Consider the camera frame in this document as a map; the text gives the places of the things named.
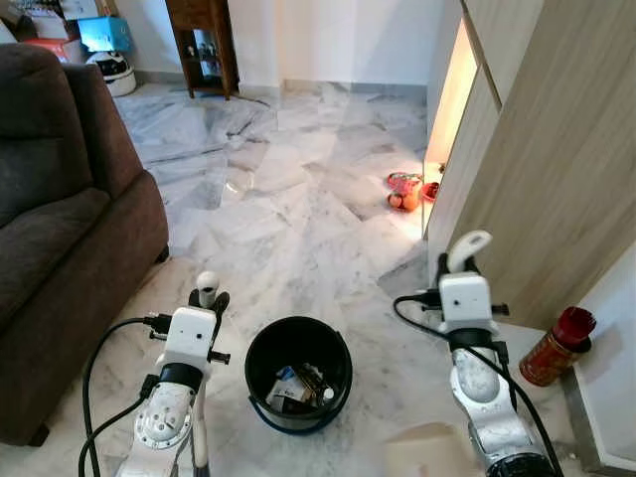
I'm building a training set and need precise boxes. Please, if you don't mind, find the beige plastic broom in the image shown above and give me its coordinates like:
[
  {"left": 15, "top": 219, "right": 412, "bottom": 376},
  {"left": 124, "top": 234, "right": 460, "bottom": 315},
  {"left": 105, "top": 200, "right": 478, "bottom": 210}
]
[{"left": 192, "top": 270, "right": 223, "bottom": 477}]

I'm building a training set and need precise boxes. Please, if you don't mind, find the metal floor threshold strip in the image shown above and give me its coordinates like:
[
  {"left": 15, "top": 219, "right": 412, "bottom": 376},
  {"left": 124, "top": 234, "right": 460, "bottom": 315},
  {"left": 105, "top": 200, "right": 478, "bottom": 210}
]
[{"left": 558, "top": 371, "right": 613, "bottom": 474}]

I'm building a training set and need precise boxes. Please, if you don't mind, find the black round plastic bucket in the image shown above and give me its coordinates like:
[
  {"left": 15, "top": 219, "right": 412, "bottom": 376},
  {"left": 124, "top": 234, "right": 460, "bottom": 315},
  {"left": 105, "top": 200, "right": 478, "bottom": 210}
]
[{"left": 244, "top": 316, "right": 354, "bottom": 436}]

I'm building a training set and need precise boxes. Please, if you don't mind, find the crumpled paper and wrapper rubbish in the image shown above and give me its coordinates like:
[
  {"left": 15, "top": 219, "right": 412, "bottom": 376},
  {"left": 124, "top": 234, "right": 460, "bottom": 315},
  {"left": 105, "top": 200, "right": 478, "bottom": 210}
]
[{"left": 266, "top": 364, "right": 336, "bottom": 414}]

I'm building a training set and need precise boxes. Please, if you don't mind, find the orange can with red lid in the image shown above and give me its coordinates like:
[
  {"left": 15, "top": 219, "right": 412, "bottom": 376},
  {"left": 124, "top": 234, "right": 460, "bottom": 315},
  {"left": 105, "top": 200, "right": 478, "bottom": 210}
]
[{"left": 519, "top": 306, "right": 598, "bottom": 388}]

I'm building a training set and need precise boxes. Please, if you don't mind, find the light wood grain cabinet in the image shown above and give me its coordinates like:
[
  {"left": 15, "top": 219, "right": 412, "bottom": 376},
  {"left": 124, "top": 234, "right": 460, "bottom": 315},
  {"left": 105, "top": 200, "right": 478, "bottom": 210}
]
[{"left": 424, "top": 0, "right": 636, "bottom": 331}]

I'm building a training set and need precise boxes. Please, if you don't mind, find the dark brown fabric sofa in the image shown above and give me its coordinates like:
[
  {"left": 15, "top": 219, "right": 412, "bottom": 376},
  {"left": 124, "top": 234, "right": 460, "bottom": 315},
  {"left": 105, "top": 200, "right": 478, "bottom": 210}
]
[{"left": 0, "top": 42, "right": 171, "bottom": 447}]

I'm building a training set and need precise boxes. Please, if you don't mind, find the white motorcycle helmet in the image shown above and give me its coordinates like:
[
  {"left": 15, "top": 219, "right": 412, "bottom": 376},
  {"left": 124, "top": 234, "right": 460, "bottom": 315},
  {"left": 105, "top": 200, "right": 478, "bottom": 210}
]
[{"left": 86, "top": 50, "right": 138, "bottom": 98}]

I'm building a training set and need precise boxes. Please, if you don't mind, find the dark wooden side table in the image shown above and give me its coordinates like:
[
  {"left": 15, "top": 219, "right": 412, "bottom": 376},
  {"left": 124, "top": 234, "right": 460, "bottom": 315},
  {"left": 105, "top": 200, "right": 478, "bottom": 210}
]
[{"left": 165, "top": 0, "right": 240, "bottom": 101}]

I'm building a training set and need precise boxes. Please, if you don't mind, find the light blue box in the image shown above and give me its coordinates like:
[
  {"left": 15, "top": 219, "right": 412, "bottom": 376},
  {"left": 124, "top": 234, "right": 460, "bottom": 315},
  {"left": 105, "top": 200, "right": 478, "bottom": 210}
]
[{"left": 78, "top": 17, "right": 134, "bottom": 54}]

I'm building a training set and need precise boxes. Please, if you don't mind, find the red flat box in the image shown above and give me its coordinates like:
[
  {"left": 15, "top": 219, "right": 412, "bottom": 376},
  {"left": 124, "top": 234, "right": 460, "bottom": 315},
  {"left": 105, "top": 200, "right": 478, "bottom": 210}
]
[{"left": 24, "top": 38, "right": 86, "bottom": 64}]

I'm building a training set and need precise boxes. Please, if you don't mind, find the white cardboard box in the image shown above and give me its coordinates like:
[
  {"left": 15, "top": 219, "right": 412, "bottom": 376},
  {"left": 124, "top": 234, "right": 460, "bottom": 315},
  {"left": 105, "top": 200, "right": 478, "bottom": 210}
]
[{"left": 61, "top": 0, "right": 119, "bottom": 22}]

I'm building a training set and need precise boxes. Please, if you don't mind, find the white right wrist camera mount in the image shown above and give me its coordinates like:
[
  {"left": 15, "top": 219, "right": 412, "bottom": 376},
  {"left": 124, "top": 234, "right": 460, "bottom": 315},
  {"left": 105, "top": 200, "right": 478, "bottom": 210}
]
[{"left": 436, "top": 272, "right": 497, "bottom": 335}]

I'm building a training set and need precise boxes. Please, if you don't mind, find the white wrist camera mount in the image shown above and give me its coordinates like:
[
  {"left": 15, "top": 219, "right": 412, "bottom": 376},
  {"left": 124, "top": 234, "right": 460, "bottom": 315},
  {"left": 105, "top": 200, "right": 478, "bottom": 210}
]
[
  {"left": 436, "top": 272, "right": 497, "bottom": 335},
  {"left": 158, "top": 307, "right": 222, "bottom": 375}
]

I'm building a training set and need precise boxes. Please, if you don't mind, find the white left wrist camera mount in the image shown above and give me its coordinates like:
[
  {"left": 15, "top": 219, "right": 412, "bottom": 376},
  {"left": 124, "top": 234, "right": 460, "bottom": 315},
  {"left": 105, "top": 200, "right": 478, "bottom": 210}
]
[{"left": 158, "top": 307, "right": 222, "bottom": 375}]

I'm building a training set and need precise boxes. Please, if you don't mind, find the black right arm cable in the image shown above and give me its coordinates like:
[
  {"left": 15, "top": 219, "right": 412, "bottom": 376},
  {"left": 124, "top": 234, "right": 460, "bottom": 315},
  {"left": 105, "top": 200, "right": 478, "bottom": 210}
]
[{"left": 393, "top": 288, "right": 540, "bottom": 477}]

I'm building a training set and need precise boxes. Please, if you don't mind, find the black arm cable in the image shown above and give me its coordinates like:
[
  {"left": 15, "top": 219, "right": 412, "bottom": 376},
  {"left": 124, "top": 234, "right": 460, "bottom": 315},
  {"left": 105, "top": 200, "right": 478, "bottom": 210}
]
[
  {"left": 79, "top": 314, "right": 176, "bottom": 477},
  {"left": 393, "top": 288, "right": 540, "bottom": 477}
]

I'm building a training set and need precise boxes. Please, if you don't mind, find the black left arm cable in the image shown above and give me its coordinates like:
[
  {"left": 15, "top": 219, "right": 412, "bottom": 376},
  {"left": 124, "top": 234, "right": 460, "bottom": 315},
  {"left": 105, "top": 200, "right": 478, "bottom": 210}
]
[{"left": 79, "top": 314, "right": 176, "bottom": 477}]

